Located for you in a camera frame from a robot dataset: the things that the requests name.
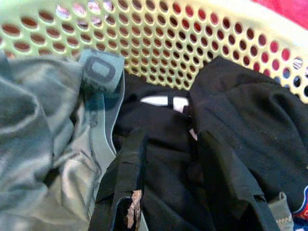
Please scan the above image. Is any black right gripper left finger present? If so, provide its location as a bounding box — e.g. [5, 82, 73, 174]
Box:
[89, 133, 149, 231]

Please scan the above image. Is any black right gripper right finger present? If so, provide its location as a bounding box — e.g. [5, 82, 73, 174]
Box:
[199, 131, 280, 231]

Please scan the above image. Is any black garment with white lettering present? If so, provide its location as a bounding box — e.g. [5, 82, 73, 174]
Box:
[96, 56, 308, 231]

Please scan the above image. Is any blue red patterned garment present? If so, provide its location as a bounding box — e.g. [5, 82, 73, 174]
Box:
[292, 185, 308, 231]

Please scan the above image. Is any grey green banded garment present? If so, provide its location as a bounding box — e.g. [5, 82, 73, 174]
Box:
[0, 48, 126, 231]

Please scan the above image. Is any pink red cloth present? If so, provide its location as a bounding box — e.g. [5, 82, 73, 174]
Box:
[250, 0, 308, 24]

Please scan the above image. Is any green perforated laundry basket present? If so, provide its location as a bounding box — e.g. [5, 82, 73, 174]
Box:
[0, 0, 308, 104]

